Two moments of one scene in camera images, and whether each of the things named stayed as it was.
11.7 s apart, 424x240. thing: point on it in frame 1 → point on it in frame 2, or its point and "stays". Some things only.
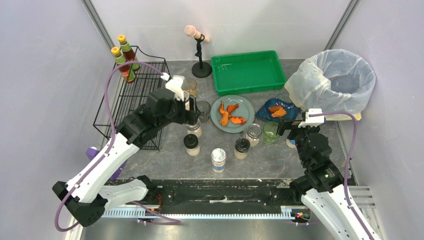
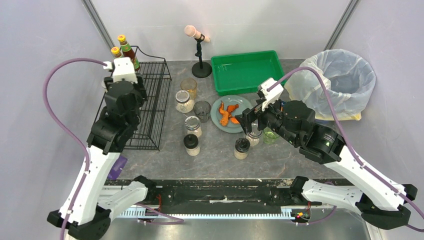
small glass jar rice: x=195 y=129 stays
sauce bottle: x=129 y=53 stays
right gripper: x=292 y=129 → x=255 y=116
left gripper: x=187 y=110 → x=108 y=84
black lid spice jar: x=191 y=143 stays
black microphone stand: x=201 y=69 stays
